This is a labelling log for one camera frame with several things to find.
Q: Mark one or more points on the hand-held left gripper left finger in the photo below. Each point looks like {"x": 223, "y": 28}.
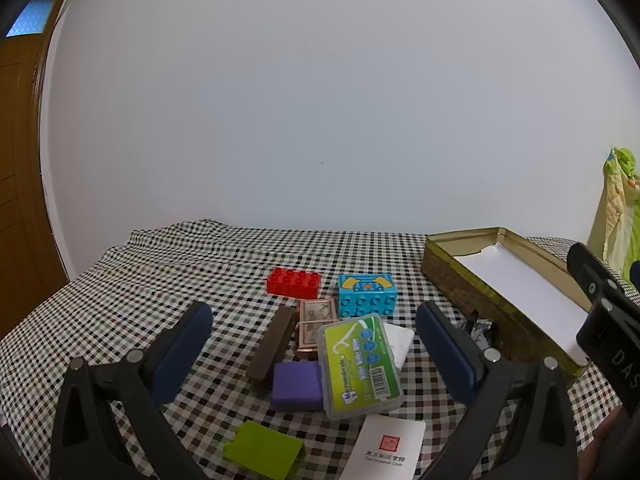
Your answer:
{"x": 180, "y": 355}

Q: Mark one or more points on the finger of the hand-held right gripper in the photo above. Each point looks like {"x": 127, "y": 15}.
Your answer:
{"x": 592, "y": 275}

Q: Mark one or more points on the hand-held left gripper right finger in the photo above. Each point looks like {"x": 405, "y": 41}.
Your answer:
{"x": 450, "y": 355}

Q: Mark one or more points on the white charger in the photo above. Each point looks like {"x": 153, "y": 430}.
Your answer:
{"x": 401, "y": 345}

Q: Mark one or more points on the gold tin box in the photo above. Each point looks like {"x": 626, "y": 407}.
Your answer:
{"x": 465, "y": 290}

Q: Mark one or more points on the brown wooden block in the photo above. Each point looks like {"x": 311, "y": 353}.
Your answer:
{"x": 270, "y": 350}

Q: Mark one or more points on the clear case with green label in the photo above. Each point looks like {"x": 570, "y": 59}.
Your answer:
{"x": 360, "y": 365}

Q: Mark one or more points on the white card box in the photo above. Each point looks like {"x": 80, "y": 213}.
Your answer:
{"x": 387, "y": 450}

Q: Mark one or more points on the green block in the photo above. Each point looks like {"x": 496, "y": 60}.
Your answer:
{"x": 265, "y": 452}

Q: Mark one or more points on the person's right forearm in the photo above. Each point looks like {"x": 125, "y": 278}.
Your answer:
{"x": 607, "y": 442}

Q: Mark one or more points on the green and yellow cloth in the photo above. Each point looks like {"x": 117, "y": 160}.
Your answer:
{"x": 617, "y": 210}

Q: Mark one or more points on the white paper lining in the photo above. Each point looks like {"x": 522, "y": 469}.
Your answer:
{"x": 520, "y": 290}

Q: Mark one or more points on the checkered tablecloth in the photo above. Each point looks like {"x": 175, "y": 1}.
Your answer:
{"x": 150, "y": 270}

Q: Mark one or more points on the blue building block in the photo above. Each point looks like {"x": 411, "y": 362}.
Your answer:
{"x": 367, "y": 300}

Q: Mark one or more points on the purple block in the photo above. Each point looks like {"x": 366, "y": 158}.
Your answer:
{"x": 297, "y": 387}

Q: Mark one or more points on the red building block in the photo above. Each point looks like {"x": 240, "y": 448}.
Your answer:
{"x": 292, "y": 284}

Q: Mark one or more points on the copper playing card box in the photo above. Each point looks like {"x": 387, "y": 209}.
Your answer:
{"x": 312, "y": 315}

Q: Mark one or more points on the wooden door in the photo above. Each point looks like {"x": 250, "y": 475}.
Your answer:
{"x": 20, "y": 160}

